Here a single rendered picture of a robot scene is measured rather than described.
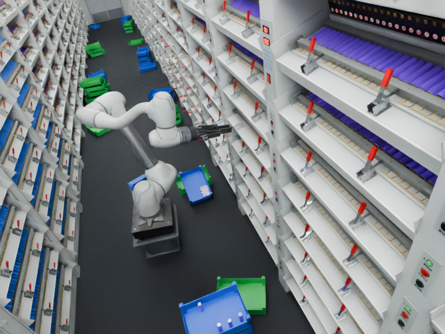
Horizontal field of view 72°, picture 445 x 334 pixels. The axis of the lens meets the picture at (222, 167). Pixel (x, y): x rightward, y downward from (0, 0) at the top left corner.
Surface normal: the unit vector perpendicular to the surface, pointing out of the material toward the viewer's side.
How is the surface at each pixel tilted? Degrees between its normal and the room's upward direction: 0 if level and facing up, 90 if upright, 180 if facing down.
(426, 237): 90
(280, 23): 90
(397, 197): 19
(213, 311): 0
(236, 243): 0
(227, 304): 0
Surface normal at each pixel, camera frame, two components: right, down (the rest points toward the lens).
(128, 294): -0.15, -0.77
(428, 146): -0.45, -0.62
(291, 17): 0.33, 0.55
